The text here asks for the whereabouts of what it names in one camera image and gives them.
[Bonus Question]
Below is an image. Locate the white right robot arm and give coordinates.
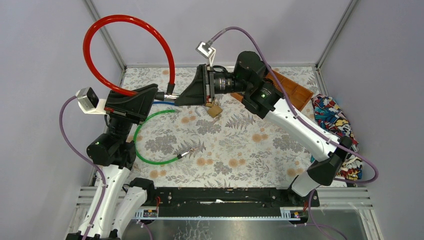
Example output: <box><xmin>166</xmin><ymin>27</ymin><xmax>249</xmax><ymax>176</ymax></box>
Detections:
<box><xmin>175</xmin><ymin>51</ymin><xmax>353</xmax><ymax>206</ymax></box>

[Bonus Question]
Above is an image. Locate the blue cable lock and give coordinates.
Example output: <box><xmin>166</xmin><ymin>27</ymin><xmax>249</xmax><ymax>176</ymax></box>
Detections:
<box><xmin>152</xmin><ymin>101</ymin><xmax>175</xmax><ymax>106</ymax></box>

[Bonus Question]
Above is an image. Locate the colourful patterned cloth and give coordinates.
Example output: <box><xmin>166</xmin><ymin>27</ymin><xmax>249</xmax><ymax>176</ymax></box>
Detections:
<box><xmin>311</xmin><ymin>94</ymin><xmax>363</xmax><ymax>181</ymax></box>

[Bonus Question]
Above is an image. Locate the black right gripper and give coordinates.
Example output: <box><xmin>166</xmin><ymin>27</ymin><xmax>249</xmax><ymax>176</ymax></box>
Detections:
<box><xmin>174</xmin><ymin>63</ymin><xmax>250</xmax><ymax>106</ymax></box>

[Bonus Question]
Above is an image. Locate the plain brass padlock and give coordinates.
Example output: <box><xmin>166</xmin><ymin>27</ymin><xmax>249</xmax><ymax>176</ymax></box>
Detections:
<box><xmin>194</xmin><ymin>104</ymin><xmax>223</xmax><ymax>118</ymax></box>

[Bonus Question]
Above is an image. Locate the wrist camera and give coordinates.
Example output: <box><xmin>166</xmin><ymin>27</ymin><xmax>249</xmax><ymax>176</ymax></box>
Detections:
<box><xmin>75</xmin><ymin>87</ymin><xmax>106</xmax><ymax>115</ymax></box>
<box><xmin>195</xmin><ymin>41</ymin><xmax>216</xmax><ymax>59</ymax></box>

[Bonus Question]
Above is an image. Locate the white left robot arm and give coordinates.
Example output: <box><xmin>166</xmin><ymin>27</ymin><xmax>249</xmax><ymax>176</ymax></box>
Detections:
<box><xmin>59</xmin><ymin>84</ymin><xmax>158</xmax><ymax>240</ymax></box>

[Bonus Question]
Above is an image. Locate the red cable lock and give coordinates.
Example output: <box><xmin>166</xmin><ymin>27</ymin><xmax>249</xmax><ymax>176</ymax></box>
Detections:
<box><xmin>82</xmin><ymin>14</ymin><xmax>178</xmax><ymax>102</ymax></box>

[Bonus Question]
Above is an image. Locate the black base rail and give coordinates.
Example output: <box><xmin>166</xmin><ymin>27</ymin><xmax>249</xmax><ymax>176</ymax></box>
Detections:
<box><xmin>134</xmin><ymin>187</ymin><xmax>320</xmax><ymax>221</ymax></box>

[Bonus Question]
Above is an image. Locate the green cable lock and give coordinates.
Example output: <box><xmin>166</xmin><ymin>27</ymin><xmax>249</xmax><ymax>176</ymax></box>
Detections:
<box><xmin>133</xmin><ymin>109</ymin><xmax>203</xmax><ymax>166</ymax></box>

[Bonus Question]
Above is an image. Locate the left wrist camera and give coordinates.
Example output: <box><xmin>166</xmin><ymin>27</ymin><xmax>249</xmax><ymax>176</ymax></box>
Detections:
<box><xmin>75</xmin><ymin>87</ymin><xmax>106</xmax><ymax>115</ymax></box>

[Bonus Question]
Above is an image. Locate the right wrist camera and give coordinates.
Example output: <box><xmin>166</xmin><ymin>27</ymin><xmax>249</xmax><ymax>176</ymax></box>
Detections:
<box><xmin>195</xmin><ymin>41</ymin><xmax>216</xmax><ymax>59</ymax></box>

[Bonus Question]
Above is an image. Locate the wooden compartment tray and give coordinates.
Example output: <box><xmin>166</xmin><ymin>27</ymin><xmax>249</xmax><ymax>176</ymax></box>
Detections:
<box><xmin>230</xmin><ymin>69</ymin><xmax>313</xmax><ymax>116</ymax></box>

